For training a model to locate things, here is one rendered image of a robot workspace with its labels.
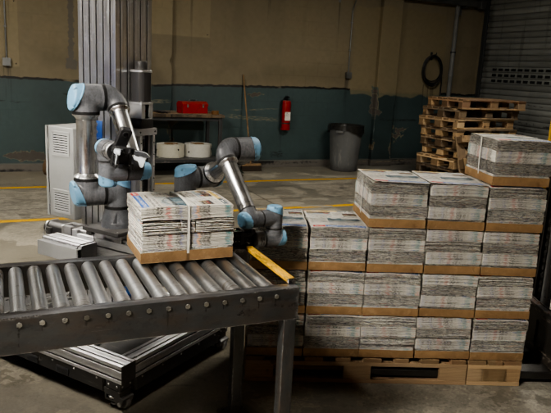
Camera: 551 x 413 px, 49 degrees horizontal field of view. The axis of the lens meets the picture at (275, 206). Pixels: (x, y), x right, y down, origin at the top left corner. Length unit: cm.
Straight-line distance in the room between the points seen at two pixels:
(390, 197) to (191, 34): 693
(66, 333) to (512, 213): 217
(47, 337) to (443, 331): 202
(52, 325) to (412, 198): 179
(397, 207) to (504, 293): 73
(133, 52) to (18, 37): 616
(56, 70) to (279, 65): 340
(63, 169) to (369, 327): 175
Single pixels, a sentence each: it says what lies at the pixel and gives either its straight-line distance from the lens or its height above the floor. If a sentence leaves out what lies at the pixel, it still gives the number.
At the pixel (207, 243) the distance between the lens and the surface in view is 247.
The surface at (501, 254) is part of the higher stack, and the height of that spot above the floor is 72.
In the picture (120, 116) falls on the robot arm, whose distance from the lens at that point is 275.
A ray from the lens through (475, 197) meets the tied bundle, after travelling 315.
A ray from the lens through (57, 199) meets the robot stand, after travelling 335.
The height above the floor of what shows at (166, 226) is 95.
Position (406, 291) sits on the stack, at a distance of 317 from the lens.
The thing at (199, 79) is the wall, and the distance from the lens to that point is 963.
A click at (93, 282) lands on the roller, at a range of 227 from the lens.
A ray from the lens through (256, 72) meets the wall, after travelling 994.
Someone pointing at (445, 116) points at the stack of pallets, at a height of 102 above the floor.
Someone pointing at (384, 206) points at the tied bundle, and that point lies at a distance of 302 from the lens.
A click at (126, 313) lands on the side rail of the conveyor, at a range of 204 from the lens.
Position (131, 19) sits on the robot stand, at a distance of 312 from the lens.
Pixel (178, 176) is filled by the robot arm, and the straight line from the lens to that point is 323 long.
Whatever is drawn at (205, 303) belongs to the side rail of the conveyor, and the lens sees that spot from 210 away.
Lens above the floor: 156
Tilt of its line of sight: 12 degrees down
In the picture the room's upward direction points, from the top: 3 degrees clockwise
